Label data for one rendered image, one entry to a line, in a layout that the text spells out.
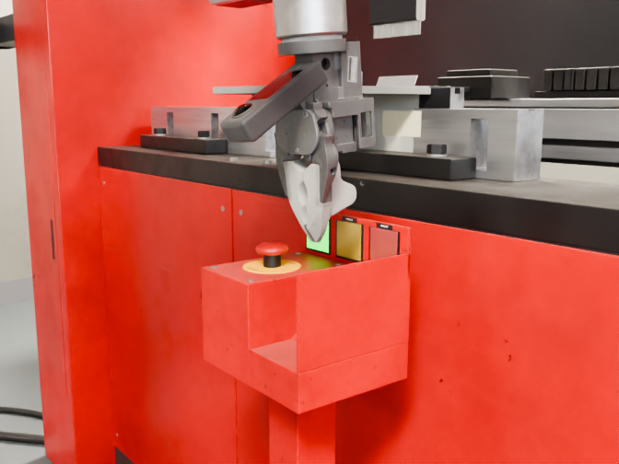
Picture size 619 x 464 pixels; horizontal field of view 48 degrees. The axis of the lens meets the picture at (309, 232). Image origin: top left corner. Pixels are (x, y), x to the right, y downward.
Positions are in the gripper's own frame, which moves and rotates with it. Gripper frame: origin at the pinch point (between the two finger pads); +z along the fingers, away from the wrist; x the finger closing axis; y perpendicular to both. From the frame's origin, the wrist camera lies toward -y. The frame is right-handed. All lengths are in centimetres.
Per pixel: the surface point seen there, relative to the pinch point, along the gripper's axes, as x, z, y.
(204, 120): 76, -8, 31
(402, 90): 12.8, -13.1, 27.7
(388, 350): -4.9, 14.4, 6.2
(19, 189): 298, 31, 48
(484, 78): 18, -13, 53
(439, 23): 58, -25, 86
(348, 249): 5.0, 5.0, 9.6
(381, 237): -0.9, 2.6, 9.8
